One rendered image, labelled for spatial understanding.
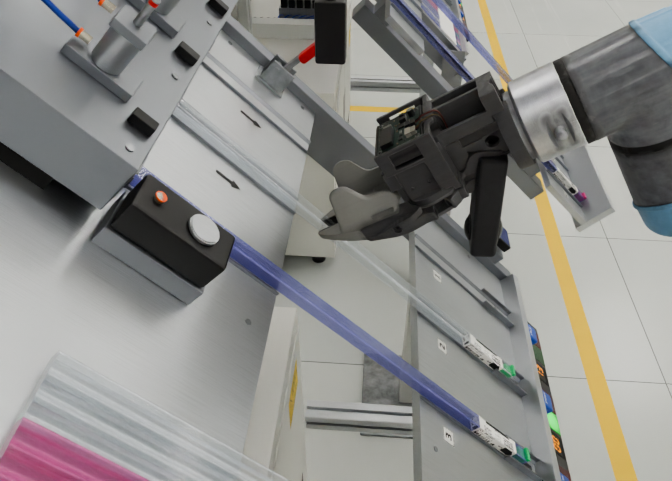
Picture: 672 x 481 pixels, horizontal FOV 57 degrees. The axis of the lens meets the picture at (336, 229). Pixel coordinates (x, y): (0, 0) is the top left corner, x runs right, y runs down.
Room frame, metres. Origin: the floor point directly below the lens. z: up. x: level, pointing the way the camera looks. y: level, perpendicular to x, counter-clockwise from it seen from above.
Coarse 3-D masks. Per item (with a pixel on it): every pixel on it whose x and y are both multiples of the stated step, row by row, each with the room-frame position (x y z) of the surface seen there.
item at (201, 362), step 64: (256, 64) 0.67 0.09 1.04; (256, 128) 0.56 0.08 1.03; (0, 192) 0.31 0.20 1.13; (64, 192) 0.34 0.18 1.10; (128, 192) 0.37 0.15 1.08; (192, 192) 0.41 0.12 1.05; (256, 192) 0.47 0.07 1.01; (0, 256) 0.27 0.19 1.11; (64, 256) 0.29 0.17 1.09; (0, 320) 0.23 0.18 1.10; (64, 320) 0.25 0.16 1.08; (128, 320) 0.27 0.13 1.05; (192, 320) 0.30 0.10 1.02; (256, 320) 0.33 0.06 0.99; (0, 384) 0.20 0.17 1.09; (128, 384) 0.23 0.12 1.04; (192, 384) 0.25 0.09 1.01; (256, 384) 0.28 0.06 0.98; (0, 448) 0.17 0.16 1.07
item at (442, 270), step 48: (432, 240) 0.62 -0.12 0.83; (432, 288) 0.52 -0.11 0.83; (480, 288) 0.60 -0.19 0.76; (432, 336) 0.45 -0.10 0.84; (480, 336) 0.51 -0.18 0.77; (480, 384) 0.43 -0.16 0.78; (432, 432) 0.33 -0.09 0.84; (432, 480) 0.28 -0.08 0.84; (480, 480) 0.31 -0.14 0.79; (528, 480) 0.34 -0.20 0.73
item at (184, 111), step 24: (192, 120) 0.49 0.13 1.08; (216, 144) 0.49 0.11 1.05; (264, 168) 0.49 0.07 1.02; (288, 192) 0.48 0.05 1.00; (312, 216) 0.48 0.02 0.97; (336, 240) 0.48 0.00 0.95; (384, 264) 0.49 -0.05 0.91; (408, 288) 0.48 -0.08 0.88; (432, 312) 0.47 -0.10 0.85; (456, 336) 0.47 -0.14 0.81
